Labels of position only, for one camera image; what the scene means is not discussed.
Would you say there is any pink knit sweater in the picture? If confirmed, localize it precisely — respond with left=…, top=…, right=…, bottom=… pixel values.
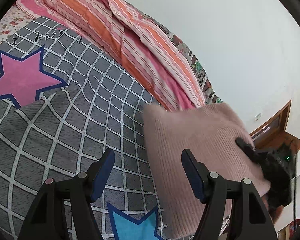
left=143, top=103, right=270, bottom=239

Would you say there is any right hand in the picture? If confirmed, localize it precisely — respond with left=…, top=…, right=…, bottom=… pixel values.
left=262, top=192, right=291, bottom=224

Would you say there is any floral patchwork blanket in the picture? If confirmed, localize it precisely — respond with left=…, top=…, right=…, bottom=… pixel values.
left=139, top=11, right=223, bottom=105

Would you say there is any grey checked duvet with stars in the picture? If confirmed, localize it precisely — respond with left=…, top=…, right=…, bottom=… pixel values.
left=0, top=17, right=160, bottom=239

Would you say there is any white floral bed sheet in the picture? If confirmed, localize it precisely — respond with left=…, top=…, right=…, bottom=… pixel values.
left=0, top=5, right=32, bottom=43

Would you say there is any pink orange striped quilt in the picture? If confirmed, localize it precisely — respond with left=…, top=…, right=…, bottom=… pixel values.
left=16, top=0, right=205, bottom=110

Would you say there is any black cable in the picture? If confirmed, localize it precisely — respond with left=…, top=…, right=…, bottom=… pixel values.
left=291, top=154, right=299, bottom=230

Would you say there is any white wall switch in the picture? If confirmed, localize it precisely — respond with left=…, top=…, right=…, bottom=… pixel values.
left=255, top=113, right=261, bottom=120

